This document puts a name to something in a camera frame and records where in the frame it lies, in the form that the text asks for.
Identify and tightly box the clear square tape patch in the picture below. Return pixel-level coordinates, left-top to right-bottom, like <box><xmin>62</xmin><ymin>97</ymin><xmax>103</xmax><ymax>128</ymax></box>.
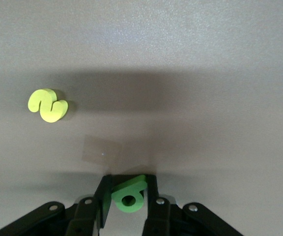
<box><xmin>82</xmin><ymin>134</ymin><xmax>123</xmax><ymax>165</ymax></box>

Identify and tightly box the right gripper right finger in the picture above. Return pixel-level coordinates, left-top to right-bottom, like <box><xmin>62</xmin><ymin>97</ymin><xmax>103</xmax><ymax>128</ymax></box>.
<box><xmin>142</xmin><ymin>174</ymin><xmax>243</xmax><ymax>236</ymax></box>

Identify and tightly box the green foam letter b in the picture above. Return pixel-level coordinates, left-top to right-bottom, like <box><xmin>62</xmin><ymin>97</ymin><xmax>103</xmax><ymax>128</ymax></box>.
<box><xmin>111</xmin><ymin>174</ymin><xmax>148</xmax><ymax>213</ymax></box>

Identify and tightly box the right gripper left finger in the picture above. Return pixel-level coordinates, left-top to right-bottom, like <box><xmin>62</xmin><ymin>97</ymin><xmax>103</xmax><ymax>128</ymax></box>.
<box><xmin>0</xmin><ymin>174</ymin><xmax>113</xmax><ymax>236</ymax></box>

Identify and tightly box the yellow foam letter s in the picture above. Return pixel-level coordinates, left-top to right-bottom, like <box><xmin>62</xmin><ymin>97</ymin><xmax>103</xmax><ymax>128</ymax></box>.
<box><xmin>27</xmin><ymin>88</ymin><xmax>70</xmax><ymax>123</ymax></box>

